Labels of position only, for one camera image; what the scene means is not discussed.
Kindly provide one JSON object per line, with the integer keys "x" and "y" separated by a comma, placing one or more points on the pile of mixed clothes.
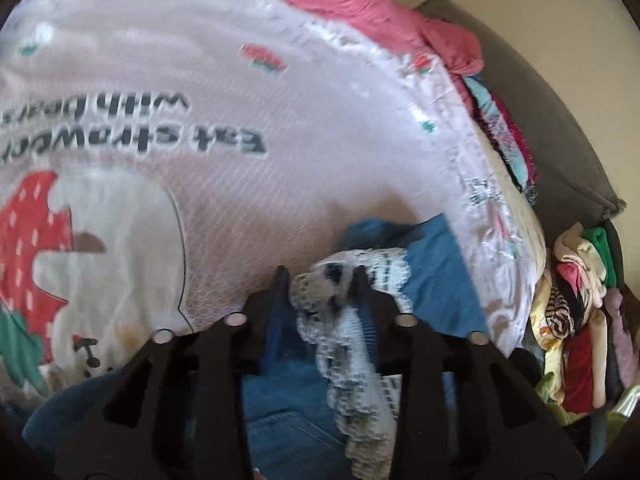
{"x": 585, "y": 310}

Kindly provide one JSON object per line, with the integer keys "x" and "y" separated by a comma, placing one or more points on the grey padded headboard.
{"x": 550, "y": 135}

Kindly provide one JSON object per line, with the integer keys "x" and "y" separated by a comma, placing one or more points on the pink strawberry printed quilt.
{"x": 250, "y": 200}

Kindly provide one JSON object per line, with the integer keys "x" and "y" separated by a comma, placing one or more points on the stack of colourful folded clothes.
{"x": 505, "y": 135}

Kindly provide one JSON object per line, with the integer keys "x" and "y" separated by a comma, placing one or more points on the beige mattress cover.
{"x": 522, "y": 220}

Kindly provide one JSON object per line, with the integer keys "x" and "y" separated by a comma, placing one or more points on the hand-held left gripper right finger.
{"x": 370, "y": 325}

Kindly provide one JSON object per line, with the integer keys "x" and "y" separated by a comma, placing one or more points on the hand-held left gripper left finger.
{"x": 274, "y": 325}

